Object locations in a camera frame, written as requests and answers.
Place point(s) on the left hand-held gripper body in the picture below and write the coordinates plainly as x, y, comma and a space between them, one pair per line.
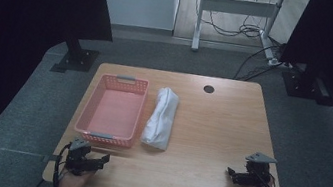
76, 157

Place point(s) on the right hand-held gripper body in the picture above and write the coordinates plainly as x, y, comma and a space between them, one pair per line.
258, 172

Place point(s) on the pink plastic basket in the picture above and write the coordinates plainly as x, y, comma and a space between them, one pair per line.
114, 112

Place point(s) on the white cloth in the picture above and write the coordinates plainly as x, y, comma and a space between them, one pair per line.
161, 118

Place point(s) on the black stand base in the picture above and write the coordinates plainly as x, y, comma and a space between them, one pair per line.
310, 86
76, 59

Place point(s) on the white power strip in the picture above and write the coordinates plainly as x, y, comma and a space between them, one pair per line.
274, 62

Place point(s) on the white desk frame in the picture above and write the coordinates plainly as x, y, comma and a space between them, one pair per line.
235, 6

